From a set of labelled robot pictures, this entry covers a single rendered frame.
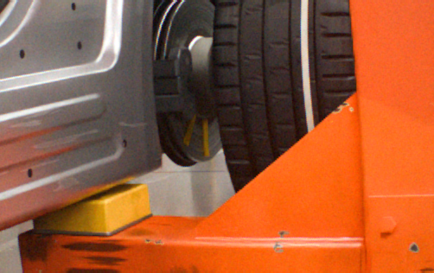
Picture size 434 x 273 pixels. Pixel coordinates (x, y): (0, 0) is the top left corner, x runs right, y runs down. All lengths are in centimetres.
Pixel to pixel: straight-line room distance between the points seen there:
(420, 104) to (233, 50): 46
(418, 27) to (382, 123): 13
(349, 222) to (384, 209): 6
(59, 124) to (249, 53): 41
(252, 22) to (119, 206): 37
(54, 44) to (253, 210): 34
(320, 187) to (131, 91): 34
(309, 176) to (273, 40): 34
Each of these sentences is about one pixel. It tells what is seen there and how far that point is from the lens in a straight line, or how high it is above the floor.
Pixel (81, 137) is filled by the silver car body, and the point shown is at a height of 83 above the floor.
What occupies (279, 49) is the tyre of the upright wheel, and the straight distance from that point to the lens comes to 151.
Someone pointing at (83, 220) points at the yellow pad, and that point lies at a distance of 138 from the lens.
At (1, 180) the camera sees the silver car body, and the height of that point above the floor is 80.
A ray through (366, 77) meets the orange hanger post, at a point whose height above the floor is 88.
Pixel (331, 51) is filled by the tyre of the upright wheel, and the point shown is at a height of 90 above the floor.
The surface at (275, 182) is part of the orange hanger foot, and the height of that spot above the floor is 75.
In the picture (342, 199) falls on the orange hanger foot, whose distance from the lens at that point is 123.
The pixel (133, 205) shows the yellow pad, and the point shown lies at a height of 71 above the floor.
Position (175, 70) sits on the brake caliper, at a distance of 172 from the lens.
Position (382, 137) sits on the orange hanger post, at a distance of 118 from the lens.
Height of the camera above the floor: 97
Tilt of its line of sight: 7 degrees down
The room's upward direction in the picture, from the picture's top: 5 degrees counter-clockwise
